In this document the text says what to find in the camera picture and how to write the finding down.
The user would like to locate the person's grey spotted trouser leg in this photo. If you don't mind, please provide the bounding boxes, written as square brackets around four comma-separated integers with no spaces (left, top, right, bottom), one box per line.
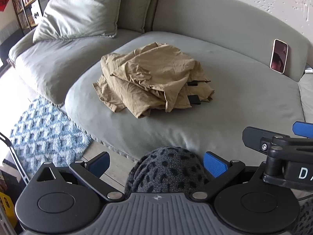
[291,198,313,235]
[124,146,210,197]

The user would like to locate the bookshelf with books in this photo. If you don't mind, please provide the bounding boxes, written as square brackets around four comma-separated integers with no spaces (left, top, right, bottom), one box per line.
[11,0,61,30]

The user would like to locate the yellow crate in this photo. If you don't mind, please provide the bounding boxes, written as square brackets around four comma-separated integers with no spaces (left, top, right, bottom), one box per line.
[0,191,13,224]

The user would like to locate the black metal frame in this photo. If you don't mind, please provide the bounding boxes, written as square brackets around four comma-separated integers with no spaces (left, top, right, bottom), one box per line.
[0,132,30,188]

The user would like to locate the smartphone in cream case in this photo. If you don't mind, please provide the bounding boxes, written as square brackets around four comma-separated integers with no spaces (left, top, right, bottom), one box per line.
[270,39,289,74]

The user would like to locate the grey sofa back cushion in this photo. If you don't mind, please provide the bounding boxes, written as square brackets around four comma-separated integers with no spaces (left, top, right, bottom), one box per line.
[117,0,157,33]

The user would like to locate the tan pants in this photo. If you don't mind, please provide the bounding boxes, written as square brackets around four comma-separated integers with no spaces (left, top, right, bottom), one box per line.
[92,42,215,119]

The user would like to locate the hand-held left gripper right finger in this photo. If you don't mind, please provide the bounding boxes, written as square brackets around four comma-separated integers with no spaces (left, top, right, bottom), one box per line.
[192,152,267,202]

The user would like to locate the blue white patterned rug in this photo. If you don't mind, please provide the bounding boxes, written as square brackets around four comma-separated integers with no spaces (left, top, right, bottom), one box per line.
[9,95,93,174]

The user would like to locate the light grey-green pillow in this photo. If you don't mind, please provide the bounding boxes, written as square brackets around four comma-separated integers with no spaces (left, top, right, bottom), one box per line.
[32,0,125,42]

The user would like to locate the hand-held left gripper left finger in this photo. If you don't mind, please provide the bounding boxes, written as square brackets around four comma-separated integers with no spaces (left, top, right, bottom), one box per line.
[37,152,125,200]

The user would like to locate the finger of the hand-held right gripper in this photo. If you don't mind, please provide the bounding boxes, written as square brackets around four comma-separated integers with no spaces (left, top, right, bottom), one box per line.
[293,121,313,138]
[242,127,313,153]

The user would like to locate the grey sofa side cushion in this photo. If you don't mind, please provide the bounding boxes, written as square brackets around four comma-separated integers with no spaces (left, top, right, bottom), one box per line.
[298,73,313,128]

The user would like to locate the grey sofa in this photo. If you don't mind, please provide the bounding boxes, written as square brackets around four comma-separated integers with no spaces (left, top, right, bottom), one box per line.
[8,0,313,163]

